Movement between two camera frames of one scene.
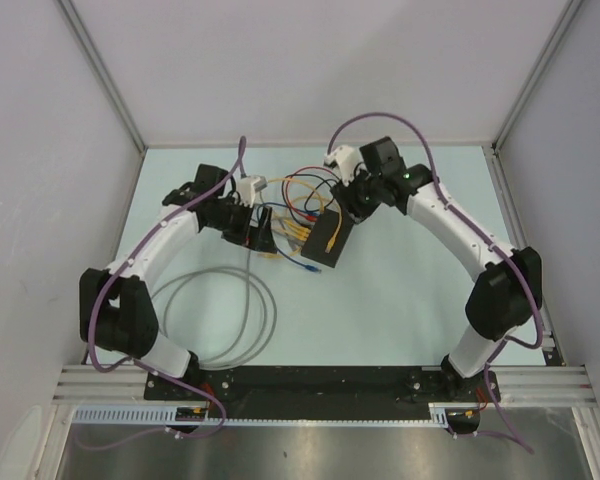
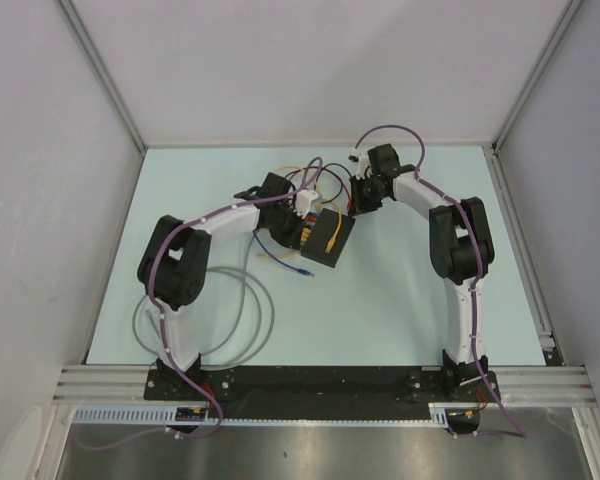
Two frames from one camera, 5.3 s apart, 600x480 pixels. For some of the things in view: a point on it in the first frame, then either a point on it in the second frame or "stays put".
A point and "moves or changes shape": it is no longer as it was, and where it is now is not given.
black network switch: x=322 y=232 stays put
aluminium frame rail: x=521 y=387 stays put
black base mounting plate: x=325 y=384 stays put
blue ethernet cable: x=277 y=249 → x=297 y=270
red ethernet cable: x=308 y=218 moves or changes shape
